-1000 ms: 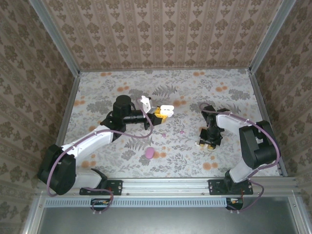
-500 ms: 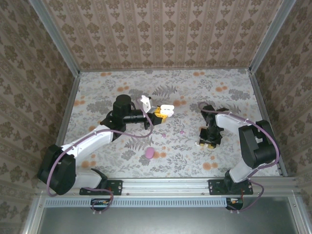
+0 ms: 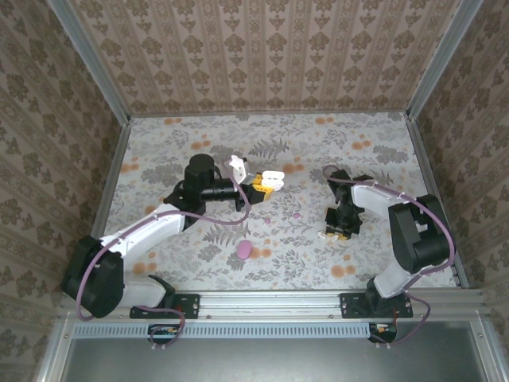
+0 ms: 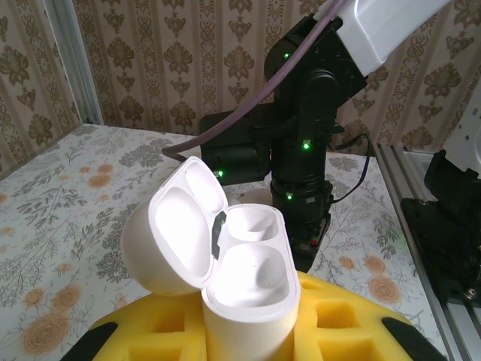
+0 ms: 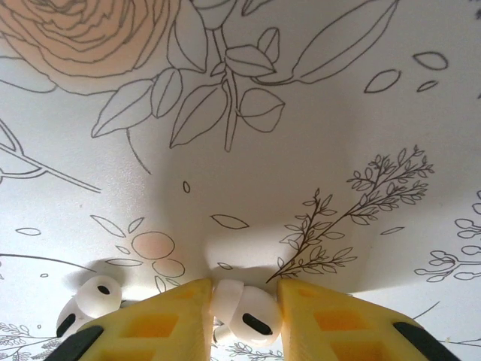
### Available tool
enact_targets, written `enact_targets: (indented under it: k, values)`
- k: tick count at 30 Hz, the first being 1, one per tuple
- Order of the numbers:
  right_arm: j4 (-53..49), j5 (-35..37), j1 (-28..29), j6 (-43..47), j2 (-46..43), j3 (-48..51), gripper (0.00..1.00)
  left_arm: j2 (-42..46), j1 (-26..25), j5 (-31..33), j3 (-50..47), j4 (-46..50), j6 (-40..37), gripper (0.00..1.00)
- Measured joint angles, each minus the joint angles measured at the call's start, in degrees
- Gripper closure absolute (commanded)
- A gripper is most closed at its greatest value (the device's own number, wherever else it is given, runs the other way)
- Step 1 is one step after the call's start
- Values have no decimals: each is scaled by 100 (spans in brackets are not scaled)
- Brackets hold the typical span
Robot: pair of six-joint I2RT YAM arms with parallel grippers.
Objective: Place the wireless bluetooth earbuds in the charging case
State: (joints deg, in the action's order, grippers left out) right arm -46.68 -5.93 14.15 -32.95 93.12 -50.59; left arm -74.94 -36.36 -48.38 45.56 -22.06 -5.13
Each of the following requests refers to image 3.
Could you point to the white earbud charging case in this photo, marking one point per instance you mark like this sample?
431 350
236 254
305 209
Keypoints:
273 180

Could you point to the pink earbud charging case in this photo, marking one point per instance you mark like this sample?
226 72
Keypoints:
243 249

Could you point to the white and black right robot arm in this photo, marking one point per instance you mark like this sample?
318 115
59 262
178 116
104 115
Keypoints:
421 238

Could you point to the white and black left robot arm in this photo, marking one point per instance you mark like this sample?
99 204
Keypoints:
147 228

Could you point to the floral print tablecloth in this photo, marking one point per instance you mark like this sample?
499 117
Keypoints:
302 254

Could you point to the small electronics board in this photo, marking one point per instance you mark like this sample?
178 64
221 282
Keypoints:
163 331
383 331

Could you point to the steel sheet panel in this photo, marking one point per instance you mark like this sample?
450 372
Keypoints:
270 362

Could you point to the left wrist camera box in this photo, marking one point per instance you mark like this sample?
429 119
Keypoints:
238 167

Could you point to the aluminium frame rail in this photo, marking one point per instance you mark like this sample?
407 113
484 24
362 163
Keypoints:
431 179
270 114
109 191

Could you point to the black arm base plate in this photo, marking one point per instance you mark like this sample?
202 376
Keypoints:
189 306
350 306

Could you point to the aluminium mounting rail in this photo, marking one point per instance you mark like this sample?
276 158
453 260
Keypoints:
270 304

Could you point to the aluminium frame post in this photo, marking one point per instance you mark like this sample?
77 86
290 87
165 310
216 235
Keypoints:
441 59
90 59

